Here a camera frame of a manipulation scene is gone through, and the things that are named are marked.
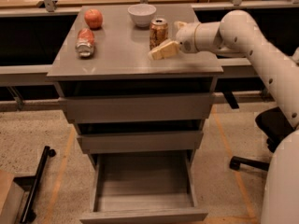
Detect grey open bottom drawer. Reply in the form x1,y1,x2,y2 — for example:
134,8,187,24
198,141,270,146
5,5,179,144
80,150,207,224

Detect grey middle drawer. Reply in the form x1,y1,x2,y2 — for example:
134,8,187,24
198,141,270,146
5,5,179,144
78,131,203,154

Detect black office chair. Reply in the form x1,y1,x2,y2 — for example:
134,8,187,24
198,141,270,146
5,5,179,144
229,105,295,172

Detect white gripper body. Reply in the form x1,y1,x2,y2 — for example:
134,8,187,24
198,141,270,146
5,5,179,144
176,22,200,53

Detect red apple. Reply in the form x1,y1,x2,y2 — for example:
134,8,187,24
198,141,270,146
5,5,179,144
84,8,103,29

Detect orange patterned drink can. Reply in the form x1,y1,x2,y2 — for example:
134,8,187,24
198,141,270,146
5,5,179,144
149,18,168,49

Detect white ceramic bowl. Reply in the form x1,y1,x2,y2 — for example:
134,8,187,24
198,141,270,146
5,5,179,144
127,4,157,28

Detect wooden box corner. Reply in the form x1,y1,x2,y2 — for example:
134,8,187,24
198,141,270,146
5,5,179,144
0,170,23,224

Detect grey drawer cabinet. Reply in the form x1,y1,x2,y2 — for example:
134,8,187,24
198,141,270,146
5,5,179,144
46,4,224,170

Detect black wheeled cart frame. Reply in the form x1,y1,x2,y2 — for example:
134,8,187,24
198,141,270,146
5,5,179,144
14,146,56,224

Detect red can lying sideways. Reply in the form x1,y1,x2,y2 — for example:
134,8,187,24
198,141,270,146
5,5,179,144
75,28,94,58

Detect grey top drawer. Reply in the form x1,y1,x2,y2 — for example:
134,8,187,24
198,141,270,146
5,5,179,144
59,93,214,123

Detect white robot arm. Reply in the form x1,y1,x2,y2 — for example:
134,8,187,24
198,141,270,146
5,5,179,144
149,10,299,224

